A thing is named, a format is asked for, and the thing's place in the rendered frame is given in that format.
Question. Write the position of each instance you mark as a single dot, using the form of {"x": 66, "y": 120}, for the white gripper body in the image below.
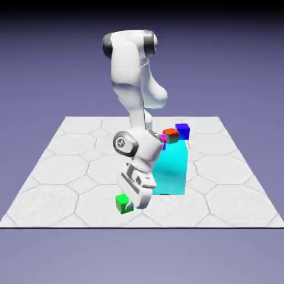
{"x": 144, "y": 196}

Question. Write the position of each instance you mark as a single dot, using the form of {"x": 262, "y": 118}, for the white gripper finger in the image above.
{"x": 130, "y": 205}

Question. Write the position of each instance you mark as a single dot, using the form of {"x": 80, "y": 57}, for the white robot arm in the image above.
{"x": 125, "y": 73}

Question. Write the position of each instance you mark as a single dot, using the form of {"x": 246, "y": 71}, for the small green cube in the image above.
{"x": 121, "y": 202}

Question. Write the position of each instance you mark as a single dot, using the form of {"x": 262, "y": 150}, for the small magenta cube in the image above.
{"x": 163, "y": 139}

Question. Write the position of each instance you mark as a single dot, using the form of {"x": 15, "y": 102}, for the small red cube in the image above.
{"x": 171, "y": 133}

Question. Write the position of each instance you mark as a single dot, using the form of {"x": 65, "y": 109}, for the small blue cube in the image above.
{"x": 183, "y": 131}

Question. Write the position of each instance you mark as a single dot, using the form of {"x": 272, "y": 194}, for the large cyan box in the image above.
{"x": 172, "y": 168}

